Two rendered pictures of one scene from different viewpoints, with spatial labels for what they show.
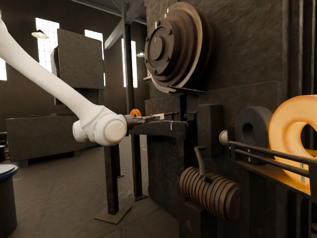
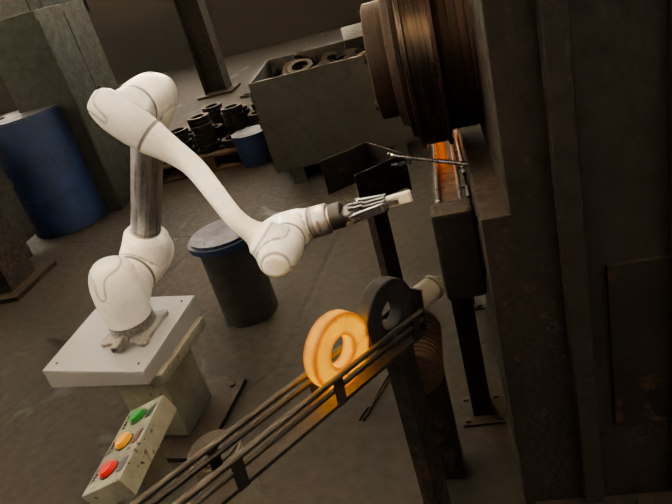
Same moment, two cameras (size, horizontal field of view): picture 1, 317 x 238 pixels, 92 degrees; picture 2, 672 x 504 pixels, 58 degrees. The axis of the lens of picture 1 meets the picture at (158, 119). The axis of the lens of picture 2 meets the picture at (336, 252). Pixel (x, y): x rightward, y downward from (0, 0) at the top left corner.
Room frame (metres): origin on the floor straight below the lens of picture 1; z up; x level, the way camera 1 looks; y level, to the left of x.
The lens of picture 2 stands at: (-0.35, -1.02, 1.40)
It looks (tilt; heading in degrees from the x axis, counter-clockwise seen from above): 26 degrees down; 48
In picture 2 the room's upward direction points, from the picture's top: 16 degrees counter-clockwise
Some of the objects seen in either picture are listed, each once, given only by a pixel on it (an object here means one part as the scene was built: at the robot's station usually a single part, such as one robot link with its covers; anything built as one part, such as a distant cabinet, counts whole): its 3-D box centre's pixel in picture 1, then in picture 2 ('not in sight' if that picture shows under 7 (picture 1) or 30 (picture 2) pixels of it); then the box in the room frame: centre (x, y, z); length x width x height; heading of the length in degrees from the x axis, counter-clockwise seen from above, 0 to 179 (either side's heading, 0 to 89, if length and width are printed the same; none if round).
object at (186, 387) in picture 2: not in sight; (164, 388); (0.32, 0.84, 0.16); 0.40 x 0.40 x 0.31; 27
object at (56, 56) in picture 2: not in sight; (78, 110); (1.75, 3.79, 0.75); 0.70 x 0.48 x 1.50; 35
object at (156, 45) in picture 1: (159, 49); (381, 61); (0.85, -0.02, 1.11); 0.28 x 0.06 x 0.28; 35
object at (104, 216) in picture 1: (108, 166); (382, 245); (1.14, 0.40, 0.36); 0.26 x 0.20 x 0.72; 70
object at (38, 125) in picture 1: (49, 135); (339, 101); (2.79, 2.02, 0.39); 1.03 x 0.83 x 0.79; 129
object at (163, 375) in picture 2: not in sight; (146, 350); (0.32, 0.84, 0.33); 0.32 x 0.32 x 0.04; 27
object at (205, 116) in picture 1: (210, 129); (460, 249); (0.72, -0.25, 0.68); 0.11 x 0.08 x 0.24; 125
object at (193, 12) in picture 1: (173, 52); (420, 52); (0.91, -0.10, 1.11); 0.47 x 0.06 x 0.47; 35
